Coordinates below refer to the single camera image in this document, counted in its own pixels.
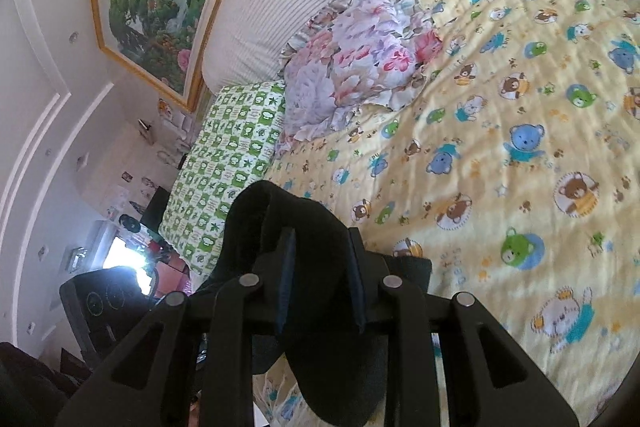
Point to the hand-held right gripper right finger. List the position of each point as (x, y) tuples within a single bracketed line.
[(357, 287)]

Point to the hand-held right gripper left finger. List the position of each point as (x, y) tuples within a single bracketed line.
[(286, 277)]

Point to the black pants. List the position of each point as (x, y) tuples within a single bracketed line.
[(320, 382)]

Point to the green checked pillow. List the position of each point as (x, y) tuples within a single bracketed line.
[(220, 167)]

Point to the bright window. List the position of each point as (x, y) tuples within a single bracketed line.
[(125, 259)]

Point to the black exercise machine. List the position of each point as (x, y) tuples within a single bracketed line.
[(100, 302)]

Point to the floral ruffled pillow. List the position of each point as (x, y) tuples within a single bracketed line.
[(350, 57)]

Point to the yellow bear print quilt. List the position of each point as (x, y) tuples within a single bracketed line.
[(500, 107)]

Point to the dark furniture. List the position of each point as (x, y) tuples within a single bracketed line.
[(35, 387)]

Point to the gold framed landscape painting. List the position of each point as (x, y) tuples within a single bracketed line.
[(160, 7)]

